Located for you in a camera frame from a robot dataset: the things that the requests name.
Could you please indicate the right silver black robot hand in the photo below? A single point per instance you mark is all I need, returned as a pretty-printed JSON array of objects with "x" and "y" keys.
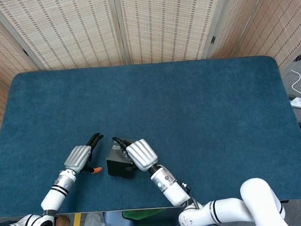
[{"x": 141, "y": 153}]

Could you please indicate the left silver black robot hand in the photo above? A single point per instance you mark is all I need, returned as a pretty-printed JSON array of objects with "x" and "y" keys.
[{"x": 77, "y": 157}]

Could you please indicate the black cardboard box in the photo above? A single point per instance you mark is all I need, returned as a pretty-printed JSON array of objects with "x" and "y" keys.
[{"x": 116, "y": 164}]

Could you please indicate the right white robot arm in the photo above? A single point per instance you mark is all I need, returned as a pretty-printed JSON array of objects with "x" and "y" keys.
[{"x": 171, "y": 189}]

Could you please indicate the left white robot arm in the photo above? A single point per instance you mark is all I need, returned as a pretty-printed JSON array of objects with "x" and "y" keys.
[{"x": 54, "y": 197}]

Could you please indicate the green sheet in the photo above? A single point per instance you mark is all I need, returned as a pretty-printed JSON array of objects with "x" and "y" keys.
[{"x": 144, "y": 213}]

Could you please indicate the brown round object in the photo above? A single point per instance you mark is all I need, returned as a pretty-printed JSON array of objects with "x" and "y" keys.
[{"x": 63, "y": 223}]

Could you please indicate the grey plastic bag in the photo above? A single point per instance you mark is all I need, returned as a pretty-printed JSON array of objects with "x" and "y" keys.
[{"x": 93, "y": 223}]

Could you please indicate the blue felt table cover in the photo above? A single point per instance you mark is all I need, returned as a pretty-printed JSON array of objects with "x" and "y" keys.
[{"x": 216, "y": 100}]

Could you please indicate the black screen hinge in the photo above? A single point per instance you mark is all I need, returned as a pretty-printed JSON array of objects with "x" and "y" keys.
[
  {"x": 25, "y": 52},
  {"x": 299, "y": 57},
  {"x": 213, "y": 39}
]

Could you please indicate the woven folding screen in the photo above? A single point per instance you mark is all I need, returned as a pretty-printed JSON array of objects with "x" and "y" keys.
[{"x": 69, "y": 28}]

